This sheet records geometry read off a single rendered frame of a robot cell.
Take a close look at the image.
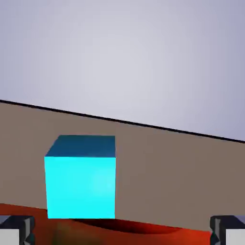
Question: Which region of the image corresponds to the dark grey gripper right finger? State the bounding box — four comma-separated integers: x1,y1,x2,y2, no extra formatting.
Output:
209,214,245,245

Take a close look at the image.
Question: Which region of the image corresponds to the small cyan cube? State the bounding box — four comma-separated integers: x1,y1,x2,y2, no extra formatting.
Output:
44,134,117,220

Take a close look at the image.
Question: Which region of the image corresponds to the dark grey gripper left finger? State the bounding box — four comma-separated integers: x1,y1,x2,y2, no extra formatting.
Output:
0,215,36,245

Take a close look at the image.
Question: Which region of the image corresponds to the large red box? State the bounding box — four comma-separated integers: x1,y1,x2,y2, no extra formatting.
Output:
0,203,213,245

